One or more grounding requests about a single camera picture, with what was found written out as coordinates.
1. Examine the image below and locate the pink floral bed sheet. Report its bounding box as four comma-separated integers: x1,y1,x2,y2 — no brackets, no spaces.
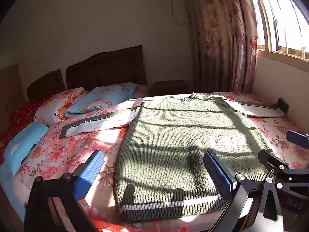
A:
0,90,309,232

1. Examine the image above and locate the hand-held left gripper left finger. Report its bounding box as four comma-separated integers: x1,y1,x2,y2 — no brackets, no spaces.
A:
24,150,105,232

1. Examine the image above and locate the green knitted sweater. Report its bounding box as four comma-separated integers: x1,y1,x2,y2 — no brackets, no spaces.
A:
59,92,289,221

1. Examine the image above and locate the brown cardboard box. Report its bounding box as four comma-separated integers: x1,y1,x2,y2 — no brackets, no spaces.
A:
0,64,26,132

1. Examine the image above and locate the air conditioner cable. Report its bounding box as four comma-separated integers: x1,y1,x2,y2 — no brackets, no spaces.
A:
168,0,192,26

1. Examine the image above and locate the pink floral curtain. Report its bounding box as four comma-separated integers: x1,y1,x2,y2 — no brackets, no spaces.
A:
181,0,259,93

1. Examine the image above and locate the dark wooden nightstand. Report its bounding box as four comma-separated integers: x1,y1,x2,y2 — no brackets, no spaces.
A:
151,80,189,97

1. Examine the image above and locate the low dark wooden headboard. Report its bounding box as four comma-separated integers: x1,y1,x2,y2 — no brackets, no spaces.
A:
26,69,66,102

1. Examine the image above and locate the barred window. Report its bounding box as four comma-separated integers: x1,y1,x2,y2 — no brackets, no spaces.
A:
249,0,309,61

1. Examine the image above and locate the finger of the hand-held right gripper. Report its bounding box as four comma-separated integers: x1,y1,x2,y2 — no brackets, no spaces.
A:
258,149,309,184
287,130,309,149

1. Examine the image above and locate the red patterned blanket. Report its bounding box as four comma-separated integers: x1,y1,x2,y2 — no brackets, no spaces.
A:
0,97,57,165

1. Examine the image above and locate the tall dark wooden headboard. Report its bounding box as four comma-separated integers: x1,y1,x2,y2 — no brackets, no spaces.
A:
66,45,147,91

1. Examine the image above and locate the blue floral pillow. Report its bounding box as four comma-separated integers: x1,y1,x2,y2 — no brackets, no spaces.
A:
65,82,139,119

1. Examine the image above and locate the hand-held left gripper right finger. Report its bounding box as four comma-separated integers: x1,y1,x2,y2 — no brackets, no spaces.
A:
203,150,278,232

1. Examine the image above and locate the pink floral pillow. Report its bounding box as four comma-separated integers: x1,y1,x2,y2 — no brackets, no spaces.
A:
132,84,149,98

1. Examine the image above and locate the orange floral pillow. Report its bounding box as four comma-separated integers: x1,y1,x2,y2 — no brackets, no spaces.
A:
34,88,86,126

